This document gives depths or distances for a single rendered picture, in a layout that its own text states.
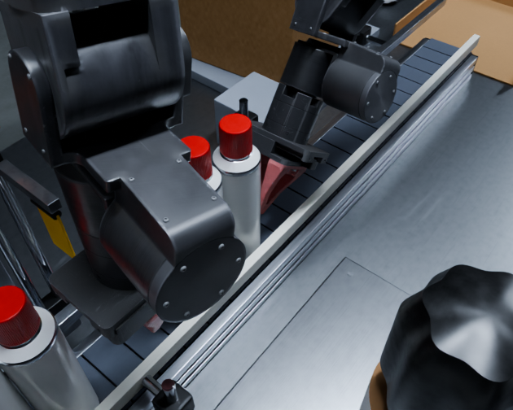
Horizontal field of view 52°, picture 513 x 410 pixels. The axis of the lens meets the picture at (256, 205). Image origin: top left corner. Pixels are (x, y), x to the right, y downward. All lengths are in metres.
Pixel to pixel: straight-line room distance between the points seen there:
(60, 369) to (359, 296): 0.34
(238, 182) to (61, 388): 0.25
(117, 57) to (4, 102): 2.36
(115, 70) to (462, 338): 0.21
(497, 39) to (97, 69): 1.07
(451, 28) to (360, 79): 0.72
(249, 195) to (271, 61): 0.43
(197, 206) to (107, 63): 0.08
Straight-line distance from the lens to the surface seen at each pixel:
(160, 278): 0.26
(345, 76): 0.57
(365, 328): 0.62
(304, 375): 0.59
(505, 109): 1.06
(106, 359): 0.62
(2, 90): 2.70
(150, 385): 0.56
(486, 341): 0.29
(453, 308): 0.29
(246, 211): 0.58
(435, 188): 0.86
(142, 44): 0.27
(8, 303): 0.43
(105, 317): 0.37
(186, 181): 0.27
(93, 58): 0.26
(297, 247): 0.68
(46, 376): 0.47
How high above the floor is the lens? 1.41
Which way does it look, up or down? 48 degrees down
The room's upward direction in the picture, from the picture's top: straight up
